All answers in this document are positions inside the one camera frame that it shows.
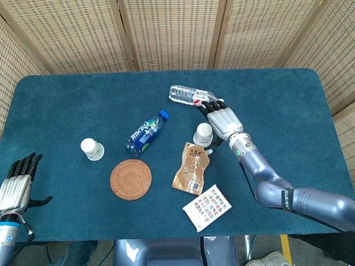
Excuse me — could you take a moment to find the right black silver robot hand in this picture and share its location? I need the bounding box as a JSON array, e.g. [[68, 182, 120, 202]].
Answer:
[[196, 97, 245, 148]]

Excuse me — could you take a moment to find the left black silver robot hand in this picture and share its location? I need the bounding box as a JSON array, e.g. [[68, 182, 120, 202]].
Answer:
[[0, 152, 54, 218]]

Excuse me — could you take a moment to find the clear plastic water bottle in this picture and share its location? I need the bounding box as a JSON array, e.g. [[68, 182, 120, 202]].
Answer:
[[168, 83, 226, 108]]

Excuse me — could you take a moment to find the brown spouted drink pouch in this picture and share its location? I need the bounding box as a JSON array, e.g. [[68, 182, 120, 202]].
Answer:
[[170, 141, 215, 197]]

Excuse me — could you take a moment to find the blue sports drink bottle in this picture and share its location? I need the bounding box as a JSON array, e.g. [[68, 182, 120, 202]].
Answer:
[[123, 109, 171, 158]]

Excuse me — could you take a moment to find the blue jeans leg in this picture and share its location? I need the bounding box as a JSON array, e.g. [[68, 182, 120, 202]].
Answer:
[[29, 240, 100, 266]]

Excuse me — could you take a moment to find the white packet with coloured pictures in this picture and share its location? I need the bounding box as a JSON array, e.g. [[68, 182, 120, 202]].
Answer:
[[181, 183, 233, 234]]

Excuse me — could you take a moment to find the blue felt table cloth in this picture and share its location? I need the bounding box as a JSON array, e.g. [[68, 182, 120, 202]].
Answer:
[[0, 64, 355, 245]]

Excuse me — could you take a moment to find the bamboo folding screen panel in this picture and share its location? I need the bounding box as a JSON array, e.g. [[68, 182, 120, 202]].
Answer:
[[117, 0, 231, 73], [0, 0, 135, 78], [331, 97, 355, 193], [212, 0, 336, 71], [280, 0, 355, 116], [0, 0, 50, 139]]

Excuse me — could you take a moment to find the round woven brown coaster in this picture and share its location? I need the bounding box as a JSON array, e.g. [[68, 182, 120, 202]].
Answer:
[[108, 158, 153, 202]]

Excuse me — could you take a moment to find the metal table leg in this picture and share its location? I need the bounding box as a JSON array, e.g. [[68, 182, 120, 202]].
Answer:
[[244, 234, 257, 261]]

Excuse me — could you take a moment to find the grey blue robot torso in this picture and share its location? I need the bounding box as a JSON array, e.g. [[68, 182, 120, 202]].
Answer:
[[113, 235, 238, 266]]

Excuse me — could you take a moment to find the white sneaker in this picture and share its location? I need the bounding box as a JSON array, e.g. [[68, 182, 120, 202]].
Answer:
[[242, 250, 296, 266]]

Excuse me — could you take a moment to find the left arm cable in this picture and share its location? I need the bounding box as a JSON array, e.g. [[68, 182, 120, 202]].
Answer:
[[10, 212, 36, 242]]

